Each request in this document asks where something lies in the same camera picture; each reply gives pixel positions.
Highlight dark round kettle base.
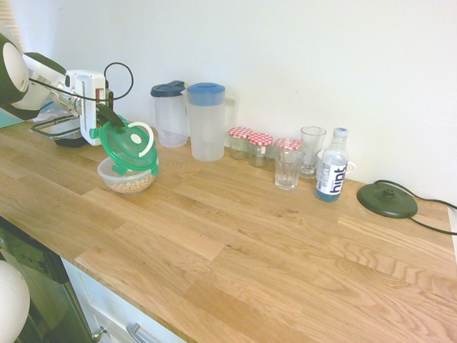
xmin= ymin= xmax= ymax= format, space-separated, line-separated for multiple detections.
xmin=356 ymin=179 xmax=418 ymax=218

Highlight green round container lid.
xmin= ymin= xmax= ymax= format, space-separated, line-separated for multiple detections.
xmin=89 ymin=119 xmax=161 ymax=177

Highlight teal flat board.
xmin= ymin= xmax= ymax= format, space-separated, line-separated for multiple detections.
xmin=0 ymin=106 xmax=28 ymax=129

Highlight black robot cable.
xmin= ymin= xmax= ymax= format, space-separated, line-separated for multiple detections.
xmin=28 ymin=62 xmax=134 ymax=101

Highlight clear pitcher light blue lid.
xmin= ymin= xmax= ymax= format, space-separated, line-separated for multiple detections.
xmin=186 ymin=82 xmax=239 ymax=162

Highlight hint water bottle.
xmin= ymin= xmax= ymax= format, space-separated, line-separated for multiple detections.
xmin=315 ymin=127 xmax=349 ymax=205

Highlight white drawer with metal handle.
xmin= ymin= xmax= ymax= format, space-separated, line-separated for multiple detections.
xmin=62 ymin=257 xmax=186 ymax=343

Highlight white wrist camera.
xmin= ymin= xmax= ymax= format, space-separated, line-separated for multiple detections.
xmin=103 ymin=80 xmax=116 ymax=110

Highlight glass jar red checkered lid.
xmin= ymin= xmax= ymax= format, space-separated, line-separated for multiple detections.
xmin=228 ymin=126 xmax=253 ymax=160
xmin=273 ymin=137 xmax=307 ymax=154
xmin=247 ymin=132 xmax=275 ymax=168

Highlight clear pitcher dark navy lid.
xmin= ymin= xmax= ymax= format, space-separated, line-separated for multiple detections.
xmin=149 ymin=80 xmax=189 ymax=148

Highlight oat cereal rings pile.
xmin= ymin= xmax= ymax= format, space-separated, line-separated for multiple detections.
xmin=109 ymin=177 xmax=154 ymax=195

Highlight clear plastic food bowl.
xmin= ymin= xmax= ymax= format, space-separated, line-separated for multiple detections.
xmin=97 ymin=156 xmax=158 ymax=196

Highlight black kettle base cable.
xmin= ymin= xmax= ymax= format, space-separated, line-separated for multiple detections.
xmin=371 ymin=179 xmax=457 ymax=236

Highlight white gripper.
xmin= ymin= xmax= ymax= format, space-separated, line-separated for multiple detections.
xmin=65 ymin=69 xmax=126 ymax=147

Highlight white mug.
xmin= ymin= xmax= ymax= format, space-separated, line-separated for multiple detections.
xmin=316 ymin=149 xmax=357 ymax=176

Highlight faceted glass tumbler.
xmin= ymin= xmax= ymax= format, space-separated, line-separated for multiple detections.
xmin=273 ymin=146 xmax=307 ymax=190

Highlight tall footed drinking glass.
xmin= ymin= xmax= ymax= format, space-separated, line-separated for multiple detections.
xmin=299 ymin=126 xmax=328 ymax=179

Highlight metal drawer handle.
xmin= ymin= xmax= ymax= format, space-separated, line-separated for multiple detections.
xmin=125 ymin=322 xmax=158 ymax=343

